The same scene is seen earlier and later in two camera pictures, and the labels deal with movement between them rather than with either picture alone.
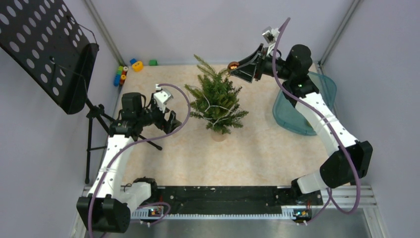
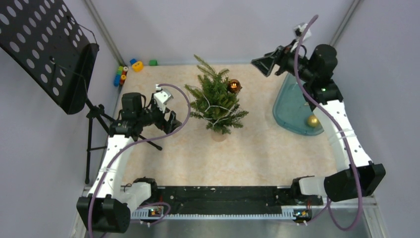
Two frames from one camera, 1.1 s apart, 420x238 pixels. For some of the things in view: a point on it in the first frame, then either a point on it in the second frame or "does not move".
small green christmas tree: (215, 100) does not move
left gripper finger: (173, 123) does not move
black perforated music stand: (44, 38) does not move
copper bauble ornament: (233, 65) -> (234, 86)
